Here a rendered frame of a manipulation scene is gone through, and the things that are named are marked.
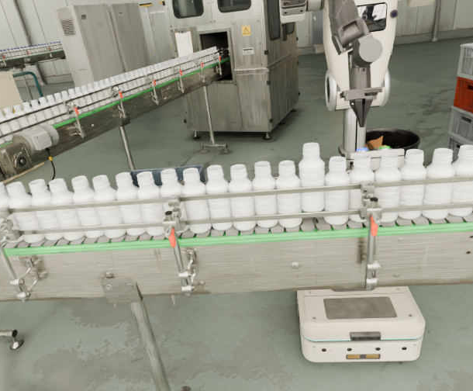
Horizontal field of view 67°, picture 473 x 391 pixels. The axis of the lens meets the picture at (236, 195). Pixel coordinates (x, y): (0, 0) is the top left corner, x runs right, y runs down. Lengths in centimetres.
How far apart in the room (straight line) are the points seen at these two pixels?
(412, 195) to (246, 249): 41
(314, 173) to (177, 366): 136
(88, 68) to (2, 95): 204
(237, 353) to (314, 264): 107
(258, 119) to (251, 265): 375
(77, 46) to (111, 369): 560
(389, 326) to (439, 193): 91
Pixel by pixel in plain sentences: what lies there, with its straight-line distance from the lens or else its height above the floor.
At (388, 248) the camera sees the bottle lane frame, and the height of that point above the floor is 94.
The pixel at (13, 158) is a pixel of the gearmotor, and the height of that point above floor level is 95.
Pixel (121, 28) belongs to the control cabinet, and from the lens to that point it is 753.
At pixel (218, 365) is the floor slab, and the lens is 192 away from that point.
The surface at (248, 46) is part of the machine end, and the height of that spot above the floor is 114.
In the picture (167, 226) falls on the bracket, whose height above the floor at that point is 108.
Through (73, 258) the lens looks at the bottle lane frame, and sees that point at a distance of 107.
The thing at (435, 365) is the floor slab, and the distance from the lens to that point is 198.
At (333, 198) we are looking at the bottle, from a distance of 88.
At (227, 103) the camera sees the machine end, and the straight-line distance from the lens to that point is 471.
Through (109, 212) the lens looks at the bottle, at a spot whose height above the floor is 108.
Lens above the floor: 149
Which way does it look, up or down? 27 degrees down
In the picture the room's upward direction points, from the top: 7 degrees counter-clockwise
